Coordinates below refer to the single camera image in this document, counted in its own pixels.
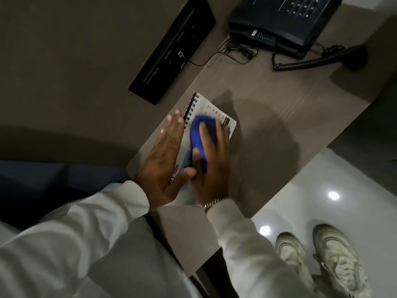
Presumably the person's right hand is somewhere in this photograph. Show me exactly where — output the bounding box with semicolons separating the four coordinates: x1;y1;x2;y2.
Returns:
189;119;232;207

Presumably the person's left hand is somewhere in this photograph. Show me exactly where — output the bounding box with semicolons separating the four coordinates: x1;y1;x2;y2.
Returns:
133;109;198;210

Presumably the blue cleaning cloth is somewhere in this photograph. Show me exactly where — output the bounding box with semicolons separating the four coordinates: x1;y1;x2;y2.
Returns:
189;114;231;175

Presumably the white spiral desk calendar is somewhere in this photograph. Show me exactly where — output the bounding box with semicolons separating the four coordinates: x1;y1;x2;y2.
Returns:
169;92;237;206

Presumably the person's right forearm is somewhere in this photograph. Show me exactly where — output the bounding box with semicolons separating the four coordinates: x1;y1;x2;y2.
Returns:
206;199;314;298

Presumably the person's left forearm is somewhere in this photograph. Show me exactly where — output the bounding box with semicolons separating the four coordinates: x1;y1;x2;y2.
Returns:
0;180;151;298

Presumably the black socket panel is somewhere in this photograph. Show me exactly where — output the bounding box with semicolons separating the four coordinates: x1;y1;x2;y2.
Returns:
128;0;217;106

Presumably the white shirt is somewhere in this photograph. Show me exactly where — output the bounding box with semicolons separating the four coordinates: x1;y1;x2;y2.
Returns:
87;211;203;298

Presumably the dark blue seat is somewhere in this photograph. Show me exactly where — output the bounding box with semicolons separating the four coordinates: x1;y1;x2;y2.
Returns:
0;160;131;231

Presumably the white sneaker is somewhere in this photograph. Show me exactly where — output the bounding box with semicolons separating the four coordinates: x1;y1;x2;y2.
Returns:
275;232;317;293
312;223;371;298

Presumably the black desk telephone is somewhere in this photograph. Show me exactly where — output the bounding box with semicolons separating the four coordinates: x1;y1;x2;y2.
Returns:
228;0;344;59

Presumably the silver wrist bracelet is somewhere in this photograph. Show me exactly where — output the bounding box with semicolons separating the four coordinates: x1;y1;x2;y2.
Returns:
203;197;229;213

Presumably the thin black cable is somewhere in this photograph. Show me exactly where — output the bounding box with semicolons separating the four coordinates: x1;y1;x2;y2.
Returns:
178;37;259;67

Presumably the black coiled phone cord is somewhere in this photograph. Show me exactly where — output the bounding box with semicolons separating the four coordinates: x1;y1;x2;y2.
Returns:
272;44;368;72

